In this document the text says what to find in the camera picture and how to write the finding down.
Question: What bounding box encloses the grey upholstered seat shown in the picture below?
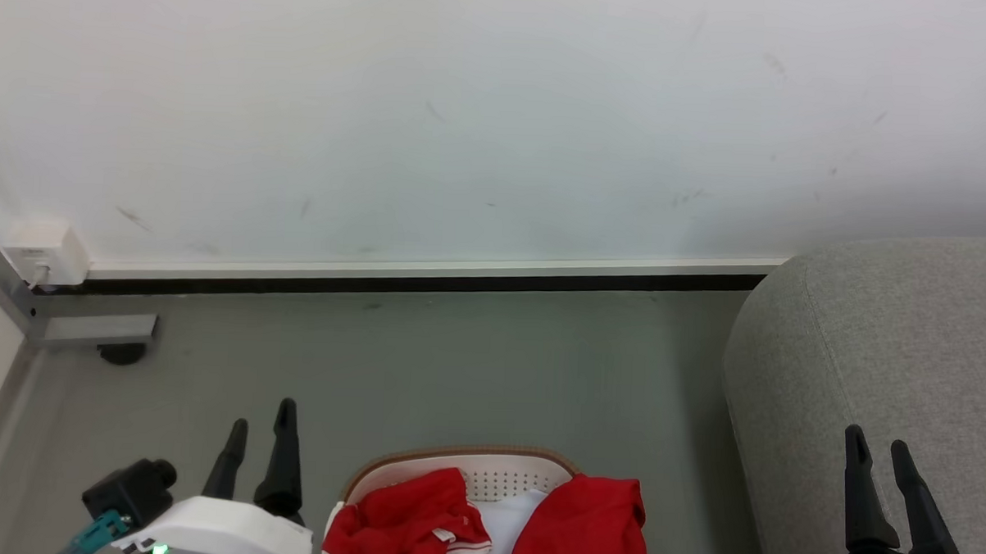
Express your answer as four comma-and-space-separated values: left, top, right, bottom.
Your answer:
716, 228, 986, 554

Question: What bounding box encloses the white and black baseboard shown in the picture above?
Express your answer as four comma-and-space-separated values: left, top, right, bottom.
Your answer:
36, 230, 791, 321

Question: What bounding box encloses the white wall outlet box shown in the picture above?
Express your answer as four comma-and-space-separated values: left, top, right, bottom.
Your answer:
2, 220, 93, 289

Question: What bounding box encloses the black round frame foot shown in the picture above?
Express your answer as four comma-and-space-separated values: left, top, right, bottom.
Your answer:
96, 342, 148, 367

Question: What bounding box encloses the pale white cloth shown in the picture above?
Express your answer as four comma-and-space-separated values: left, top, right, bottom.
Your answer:
477, 488, 548, 554

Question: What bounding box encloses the white laundry basket brown rim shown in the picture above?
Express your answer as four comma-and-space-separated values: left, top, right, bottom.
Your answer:
323, 439, 580, 554

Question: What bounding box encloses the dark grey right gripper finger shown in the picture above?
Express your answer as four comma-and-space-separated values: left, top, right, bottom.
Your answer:
840, 425, 905, 554
886, 439, 966, 554

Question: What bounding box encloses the teal cable connector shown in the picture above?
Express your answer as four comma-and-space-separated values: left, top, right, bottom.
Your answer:
58, 508, 131, 554

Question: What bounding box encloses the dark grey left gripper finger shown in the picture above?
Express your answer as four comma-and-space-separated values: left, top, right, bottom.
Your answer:
202, 417, 249, 502
252, 397, 310, 523

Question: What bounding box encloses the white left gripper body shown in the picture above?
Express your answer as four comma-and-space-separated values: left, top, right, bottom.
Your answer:
112, 493, 315, 554

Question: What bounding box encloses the red and white jersey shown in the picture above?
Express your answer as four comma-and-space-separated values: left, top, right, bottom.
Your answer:
321, 463, 654, 554

